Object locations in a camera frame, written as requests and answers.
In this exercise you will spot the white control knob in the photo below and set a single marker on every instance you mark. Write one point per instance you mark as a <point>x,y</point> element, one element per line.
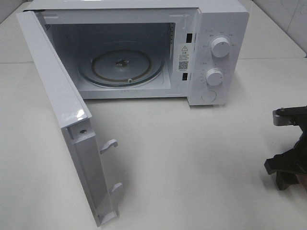
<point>220,46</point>
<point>214,76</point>

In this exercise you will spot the white microwave door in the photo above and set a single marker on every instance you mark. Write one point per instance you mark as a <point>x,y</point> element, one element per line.
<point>73,117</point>

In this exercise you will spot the upper white control knob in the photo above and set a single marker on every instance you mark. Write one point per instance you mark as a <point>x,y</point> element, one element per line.
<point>220,46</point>

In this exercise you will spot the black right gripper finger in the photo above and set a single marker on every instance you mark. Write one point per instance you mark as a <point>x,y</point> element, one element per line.
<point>292,116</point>

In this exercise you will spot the round door release button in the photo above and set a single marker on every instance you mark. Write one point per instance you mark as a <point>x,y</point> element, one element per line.
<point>209,96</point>

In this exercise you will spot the glass turntable plate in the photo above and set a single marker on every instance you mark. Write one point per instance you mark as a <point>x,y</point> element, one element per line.
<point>121,64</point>

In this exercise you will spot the lower white control knob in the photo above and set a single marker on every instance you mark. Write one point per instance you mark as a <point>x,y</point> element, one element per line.
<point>214,76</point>

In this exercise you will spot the white microwave oven body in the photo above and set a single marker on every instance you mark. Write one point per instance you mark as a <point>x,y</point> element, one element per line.
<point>75,26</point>

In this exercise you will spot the white warning label sticker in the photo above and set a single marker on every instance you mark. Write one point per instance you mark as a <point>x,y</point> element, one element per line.
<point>184,54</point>

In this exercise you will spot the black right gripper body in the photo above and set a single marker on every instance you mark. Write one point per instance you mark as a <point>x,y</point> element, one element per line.
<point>301,145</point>

